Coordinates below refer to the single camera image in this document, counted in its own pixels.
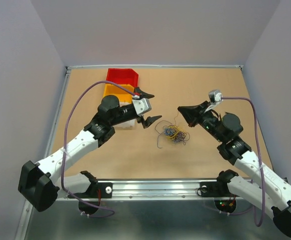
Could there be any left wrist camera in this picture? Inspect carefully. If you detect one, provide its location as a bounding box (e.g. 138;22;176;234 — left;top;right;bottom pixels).
132;98;152;117

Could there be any purple camera cable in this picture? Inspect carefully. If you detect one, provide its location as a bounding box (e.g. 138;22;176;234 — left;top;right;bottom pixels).
221;96;266;228
61;80;139;218

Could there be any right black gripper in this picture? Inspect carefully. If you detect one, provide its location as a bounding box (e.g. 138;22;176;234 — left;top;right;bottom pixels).
177;100;225;143

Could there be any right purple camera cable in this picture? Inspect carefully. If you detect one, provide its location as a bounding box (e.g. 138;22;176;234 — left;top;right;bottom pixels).
221;96;266;228

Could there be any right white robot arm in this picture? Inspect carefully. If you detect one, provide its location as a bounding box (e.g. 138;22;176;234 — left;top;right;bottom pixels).
177;101;291;238

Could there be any red plastic bin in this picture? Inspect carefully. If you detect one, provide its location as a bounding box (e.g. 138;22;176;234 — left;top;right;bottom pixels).
106;68;139;87

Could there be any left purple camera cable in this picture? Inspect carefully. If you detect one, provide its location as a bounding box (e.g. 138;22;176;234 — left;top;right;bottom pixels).
61;80;139;218

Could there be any white plastic bin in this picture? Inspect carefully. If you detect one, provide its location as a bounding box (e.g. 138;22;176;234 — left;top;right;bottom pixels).
114;101;135;130

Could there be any yellow plastic bin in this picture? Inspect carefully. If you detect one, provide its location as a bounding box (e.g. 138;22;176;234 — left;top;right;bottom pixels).
103;83;135;104

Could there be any wire bundle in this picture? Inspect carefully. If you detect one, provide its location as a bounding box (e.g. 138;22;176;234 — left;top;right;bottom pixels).
154;109;191;149

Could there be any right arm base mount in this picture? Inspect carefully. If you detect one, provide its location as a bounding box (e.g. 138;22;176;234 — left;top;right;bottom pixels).
196;174;237;215

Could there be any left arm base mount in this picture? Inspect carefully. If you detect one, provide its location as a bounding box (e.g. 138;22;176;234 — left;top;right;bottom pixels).
65;170;113;218

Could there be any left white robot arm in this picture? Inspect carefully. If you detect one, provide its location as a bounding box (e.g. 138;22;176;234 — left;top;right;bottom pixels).
18;87;160;217

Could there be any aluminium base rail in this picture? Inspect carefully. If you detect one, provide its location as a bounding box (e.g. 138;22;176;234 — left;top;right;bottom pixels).
55;177;256;201

